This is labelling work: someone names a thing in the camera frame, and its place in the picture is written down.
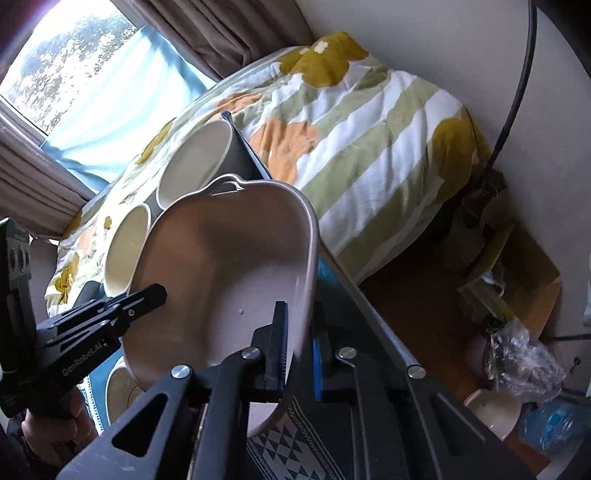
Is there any person's left hand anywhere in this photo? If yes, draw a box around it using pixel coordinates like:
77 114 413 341
23 402 100 463

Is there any light blue cloth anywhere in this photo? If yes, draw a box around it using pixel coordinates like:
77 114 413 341
41 25 219 195

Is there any blue white patterned tablecloth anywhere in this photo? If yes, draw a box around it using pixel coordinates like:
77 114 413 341
246 405 348 480

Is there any teal towel mat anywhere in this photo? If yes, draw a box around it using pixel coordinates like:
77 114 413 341
76 256 345 435

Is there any dark grey storage box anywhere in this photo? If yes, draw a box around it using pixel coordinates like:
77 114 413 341
221 111 279 186

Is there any clear plastic bag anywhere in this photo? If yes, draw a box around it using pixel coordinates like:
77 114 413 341
484 318 570 408

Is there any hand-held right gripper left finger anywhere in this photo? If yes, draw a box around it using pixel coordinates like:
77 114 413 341
55 301 291 480

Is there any yellow green packaging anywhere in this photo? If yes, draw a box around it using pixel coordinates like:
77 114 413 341
457 222 517 325

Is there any blue water bottle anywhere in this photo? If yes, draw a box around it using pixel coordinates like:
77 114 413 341
519 401 591 459

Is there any cardboard box with clutter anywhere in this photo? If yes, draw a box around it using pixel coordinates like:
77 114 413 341
462 220 563 343

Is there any floral striped blanket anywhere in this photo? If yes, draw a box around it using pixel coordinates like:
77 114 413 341
48 31 493 306

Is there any cream cup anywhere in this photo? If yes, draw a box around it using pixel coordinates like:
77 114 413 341
156 117 234 211
102 203 153 297

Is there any brown curtain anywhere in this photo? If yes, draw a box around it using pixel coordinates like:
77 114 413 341
115 0 320 87
0 110 108 241

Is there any black cable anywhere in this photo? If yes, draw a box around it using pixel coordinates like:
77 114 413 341
488 0 539 172

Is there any white bowl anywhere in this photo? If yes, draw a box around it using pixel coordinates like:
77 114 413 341
464 388 523 440

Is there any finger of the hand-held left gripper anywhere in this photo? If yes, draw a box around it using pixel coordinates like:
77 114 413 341
38 284 168 346
46 318 133 388

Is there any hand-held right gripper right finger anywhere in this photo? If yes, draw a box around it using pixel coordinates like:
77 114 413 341
311 302 551 480

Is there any window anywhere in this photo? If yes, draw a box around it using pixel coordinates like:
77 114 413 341
0 0 140 136

